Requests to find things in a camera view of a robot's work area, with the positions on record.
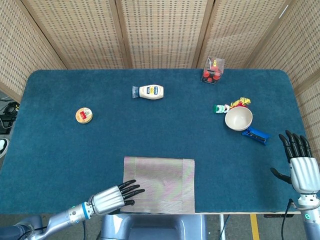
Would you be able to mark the white table leg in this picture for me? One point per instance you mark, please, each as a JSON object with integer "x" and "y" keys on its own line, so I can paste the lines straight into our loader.
{"x": 222, "y": 227}

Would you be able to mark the woven folding screen panel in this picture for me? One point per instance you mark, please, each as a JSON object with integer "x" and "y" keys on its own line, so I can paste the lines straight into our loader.
{"x": 162, "y": 32}
{"x": 22, "y": 50}
{"x": 237, "y": 32}
{"x": 300, "y": 50}
{"x": 75, "y": 32}

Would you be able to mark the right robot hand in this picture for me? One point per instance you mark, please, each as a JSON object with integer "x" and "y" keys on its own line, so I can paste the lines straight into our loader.
{"x": 303, "y": 175}

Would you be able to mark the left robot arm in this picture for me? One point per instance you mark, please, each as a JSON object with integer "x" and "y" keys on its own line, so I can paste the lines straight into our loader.
{"x": 50, "y": 222}

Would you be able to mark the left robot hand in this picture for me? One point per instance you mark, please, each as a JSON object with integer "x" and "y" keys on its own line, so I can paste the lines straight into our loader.
{"x": 107, "y": 200}

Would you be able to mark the grey-blue robot torso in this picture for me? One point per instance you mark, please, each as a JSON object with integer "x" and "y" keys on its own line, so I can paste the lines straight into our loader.
{"x": 152, "y": 227}

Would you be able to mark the white bowl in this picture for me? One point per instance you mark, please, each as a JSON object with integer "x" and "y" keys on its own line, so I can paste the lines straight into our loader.
{"x": 238, "y": 118}

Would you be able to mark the blue table carpet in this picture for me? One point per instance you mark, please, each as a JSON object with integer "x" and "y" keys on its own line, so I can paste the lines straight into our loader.
{"x": 75, "y": 155}

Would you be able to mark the clear box with red parts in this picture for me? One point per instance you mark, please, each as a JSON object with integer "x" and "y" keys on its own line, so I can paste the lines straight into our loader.
{"x": 212, "y": 72}

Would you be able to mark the round yellow tin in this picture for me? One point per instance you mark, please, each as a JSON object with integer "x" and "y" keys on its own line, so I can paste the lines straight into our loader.
{"x": 84, "y": 115}

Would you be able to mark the colourful feather shuttlecock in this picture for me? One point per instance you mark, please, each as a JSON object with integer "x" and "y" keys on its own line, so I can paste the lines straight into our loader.
{"x": 221, "y": 108}

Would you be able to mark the beige woven placemat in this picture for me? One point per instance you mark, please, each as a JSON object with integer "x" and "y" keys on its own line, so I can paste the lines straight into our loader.
{"x": 165, "y": 185}

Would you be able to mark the mayonnaise squeeze bottle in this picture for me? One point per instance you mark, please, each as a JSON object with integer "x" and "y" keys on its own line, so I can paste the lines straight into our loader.
{"x": 150, "y": 92}

